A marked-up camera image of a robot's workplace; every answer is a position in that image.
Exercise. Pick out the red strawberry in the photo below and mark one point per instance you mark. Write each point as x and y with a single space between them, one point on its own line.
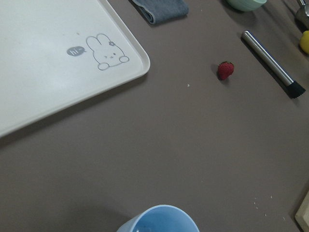
225 69

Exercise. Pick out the steel muddler black tip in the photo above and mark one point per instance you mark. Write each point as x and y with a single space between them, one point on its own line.
290 86

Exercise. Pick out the light blue plastic cup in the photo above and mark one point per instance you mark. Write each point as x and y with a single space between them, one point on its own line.
160 218

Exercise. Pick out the steel ice scoop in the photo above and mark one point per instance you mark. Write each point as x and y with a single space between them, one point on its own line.
302 14

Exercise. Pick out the grey folded cloth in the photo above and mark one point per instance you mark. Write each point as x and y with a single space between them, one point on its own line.
160 11

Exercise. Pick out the cream rabbit tray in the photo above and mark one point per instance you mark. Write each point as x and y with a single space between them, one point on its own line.
57 53

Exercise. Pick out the mint green bowl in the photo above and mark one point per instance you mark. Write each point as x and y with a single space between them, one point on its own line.
246 5

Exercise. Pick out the yellow lemon far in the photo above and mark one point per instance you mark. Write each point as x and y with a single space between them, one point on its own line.
304 42

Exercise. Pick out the wooden cutting board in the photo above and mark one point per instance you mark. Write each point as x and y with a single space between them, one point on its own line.
302 215

